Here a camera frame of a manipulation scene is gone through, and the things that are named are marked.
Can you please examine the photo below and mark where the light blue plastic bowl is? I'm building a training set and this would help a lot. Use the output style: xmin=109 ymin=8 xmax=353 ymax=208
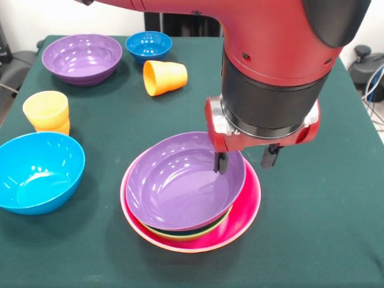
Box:
xmin=0 ymin=131 xmax=86 ymax=215

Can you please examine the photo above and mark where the dark green table cloth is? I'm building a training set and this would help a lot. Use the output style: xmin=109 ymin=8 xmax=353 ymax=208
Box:
xmin=0 ymin=35 xmax=384 ymax=288

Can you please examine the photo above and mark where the orange plastic cup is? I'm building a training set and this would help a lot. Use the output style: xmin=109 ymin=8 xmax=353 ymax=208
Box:
xmin=142 ymin=60 xmax=188 ymax=97

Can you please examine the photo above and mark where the pink plastic bowl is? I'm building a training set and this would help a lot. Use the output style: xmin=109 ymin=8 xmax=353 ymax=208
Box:
xmin=119 ymin=146 xmax=262 ymax=252

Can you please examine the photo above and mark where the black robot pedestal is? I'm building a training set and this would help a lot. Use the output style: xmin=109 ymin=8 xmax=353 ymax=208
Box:
xmin=143 ymin=11 xmax=224 ymax=38

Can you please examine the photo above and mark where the small dark blue bowl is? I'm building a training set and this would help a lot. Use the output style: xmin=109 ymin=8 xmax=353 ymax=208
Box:
xmin=125 ymin=31 xmax=173 ymax=65

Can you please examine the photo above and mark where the green plastic bowl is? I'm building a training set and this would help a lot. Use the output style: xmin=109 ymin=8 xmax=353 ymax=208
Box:
xmin=140 ymin=203 xmax=235 ymax=242

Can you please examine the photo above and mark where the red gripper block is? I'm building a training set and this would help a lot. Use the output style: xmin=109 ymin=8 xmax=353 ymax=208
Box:
xmin=205 ymin=96 xmax=321 ymax=175

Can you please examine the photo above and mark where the purple plastic bowl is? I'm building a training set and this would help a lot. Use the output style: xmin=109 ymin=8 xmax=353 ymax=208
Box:
xmin=125 ymin=131 xmax=247 ymax=232
xmin=41 ymin=33 xmax=123 ymax=87

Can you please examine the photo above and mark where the tangle of floor cables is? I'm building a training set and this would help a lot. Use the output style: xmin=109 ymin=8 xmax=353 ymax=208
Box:
xmin=361 ymin=64 xmax=384 ymax=133

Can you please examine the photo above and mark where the orange plastic bowl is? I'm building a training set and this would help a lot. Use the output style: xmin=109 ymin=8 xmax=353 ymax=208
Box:
xmin=125 ymin=215 xmax=256 ymax=254

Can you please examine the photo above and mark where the yellow plastic cup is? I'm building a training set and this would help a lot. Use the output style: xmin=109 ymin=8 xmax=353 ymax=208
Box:
xmin=22 ymin=91 xmax=71 ymax=136

